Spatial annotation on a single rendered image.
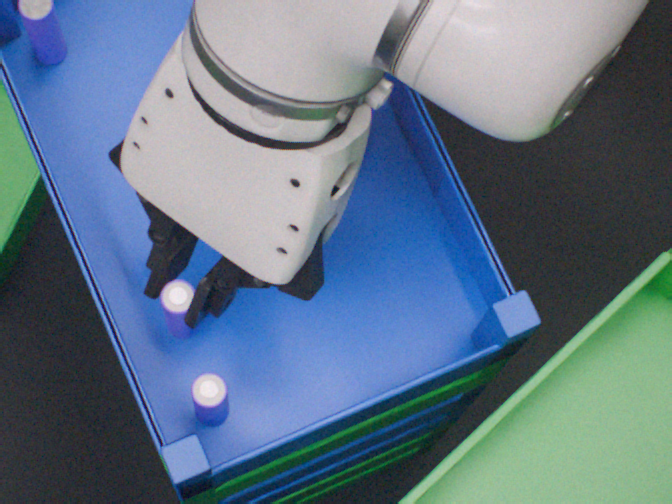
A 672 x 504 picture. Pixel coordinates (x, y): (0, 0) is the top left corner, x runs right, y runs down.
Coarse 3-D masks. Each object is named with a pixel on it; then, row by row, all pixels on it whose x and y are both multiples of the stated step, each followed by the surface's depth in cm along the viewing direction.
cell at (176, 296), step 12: (168, 288) 77; (180, 288) 77; (192, 288) 77; (168, 300) 77; (180, 300) 76; (168, 312) 77; (180, 312) 77; (168, 324) 80; (180, 324) 79; (180, 336) 82; (192, 336) 83
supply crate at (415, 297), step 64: (0, 0) 82; (64, 0) 87; (128, 0) 87; (192, 0) 88; (0, 64) 81; (64, 64) 86; (128, 64) 86; (64, 128) 85; (128, 128) 86; (384, 128) 86; (64, 192) 84; (128, 192) 85; (384, 192) 85; (448, 192) 82; (128, 256) 84; (192, 256) 84; (384, 256) 84; (448, 256) 85; (128, 320) 83; (256, 320) 83; (320, 320) 83; (384, 320) 83; (448, 320) 84; (512, 320) 76; (256, 384) 82; (320, 384) 82; (384, 384) 83; (192, 448) 74; (256, 448) 76
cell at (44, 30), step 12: (24, 0) 80; (36, 0) 80; (48, 0) 80; (24, 12) 80; (36, 12) 80; (48, 12) 80; (24, 24) 82; (36, 24) 80; (48, 24) 81; (36, 36) 82; (48, 36) 82; (60, 36) 84; (36, 48) 84; (48, 48) 84; (60, 48) 85; (48, 60) 85; (60, 60) 86
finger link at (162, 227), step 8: (152, 216) 73; (160, 216) 72; (168, 216) 72; (152, 224) 73; (160, 224) 73; (168, 224) 73; (176, 224) 73; (152, 232) 74; (160, 232) 73; (168, 232) 73; (152, 240) 74; (160, 240) 74; (168, 240) 73
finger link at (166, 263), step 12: (144, 204) 74; (180, 228) 74; (180, 240) 74; (192, 240) 76; (156, 252) 75; (168, 252) 74; (180, 252) 75; (192, 252) 78; (156, 264) 75; (168, 264) 74; (180, 264) 77; (156, 276) 75; (168, 276) 76; (156, 288) 76
